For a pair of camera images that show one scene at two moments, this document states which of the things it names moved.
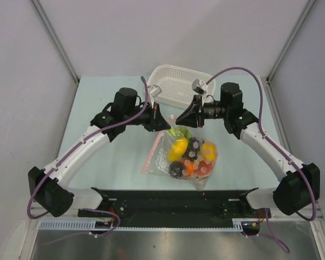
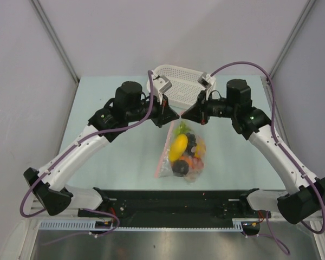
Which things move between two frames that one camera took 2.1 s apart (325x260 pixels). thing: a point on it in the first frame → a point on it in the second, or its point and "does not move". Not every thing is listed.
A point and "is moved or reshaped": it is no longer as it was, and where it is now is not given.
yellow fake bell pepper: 208,152 → 200,150
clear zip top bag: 176,153 is moved or reshaped
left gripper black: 157,123 → 164,113
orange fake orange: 188,171 → 188,159
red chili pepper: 203,169 → 197,164
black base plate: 144,209 does not move
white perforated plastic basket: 175,83 does not move
